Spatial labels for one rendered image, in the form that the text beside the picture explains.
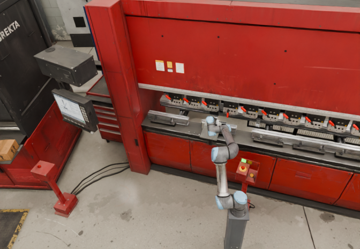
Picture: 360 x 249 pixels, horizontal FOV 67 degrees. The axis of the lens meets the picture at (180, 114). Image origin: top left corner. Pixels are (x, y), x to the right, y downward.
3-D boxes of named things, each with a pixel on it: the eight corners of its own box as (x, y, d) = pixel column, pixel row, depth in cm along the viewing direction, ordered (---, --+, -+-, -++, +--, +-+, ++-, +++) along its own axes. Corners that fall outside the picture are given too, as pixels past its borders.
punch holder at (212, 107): (204, 110, 292) (204, 97, 281) (206, 105, 298) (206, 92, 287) (218, 112, 288) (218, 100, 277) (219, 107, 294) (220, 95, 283)
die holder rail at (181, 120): (148, 118, 331) (147, 112, 325) (150, 115, 335) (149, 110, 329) (187, 126, 318) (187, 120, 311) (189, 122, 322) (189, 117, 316)
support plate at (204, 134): (199, 137, 287) (199, 136, 286) (205, 121, 305) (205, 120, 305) (216, 141, 282) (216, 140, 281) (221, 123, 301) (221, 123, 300)
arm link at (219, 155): (235, 210, 229) (229, 146, 226) (217, 212, 229) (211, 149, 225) (232, 204, 241) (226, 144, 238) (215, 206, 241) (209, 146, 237)
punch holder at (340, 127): (327, 130, 259) (332, 117, 248) (325, 124, 265) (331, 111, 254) (344, 133, 255) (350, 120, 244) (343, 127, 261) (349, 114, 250)
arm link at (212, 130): (220, 134, 262) (218, 123, 264) (209, 135, 262) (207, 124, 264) (219, 135, 270) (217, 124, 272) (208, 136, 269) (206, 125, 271)
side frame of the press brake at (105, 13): (130, 171, 381) (83, 5, 230) (154, 130, 441) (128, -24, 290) (147, 175, 374) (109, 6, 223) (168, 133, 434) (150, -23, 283)
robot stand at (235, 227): (241, 256, 289) (249, 219, 238) (224, 255, 291) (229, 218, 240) (239, 239, 303) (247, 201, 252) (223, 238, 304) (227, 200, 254)
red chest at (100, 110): (103, 144, 423) (84, 93, 358) (118, 123, 459) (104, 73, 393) (132, 151, 410) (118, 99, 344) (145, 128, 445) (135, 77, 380)
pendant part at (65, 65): (64, 125, 297) (32, 55, 242) (80, 111, 313) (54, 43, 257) (98, 140, 276) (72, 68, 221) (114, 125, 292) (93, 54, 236)
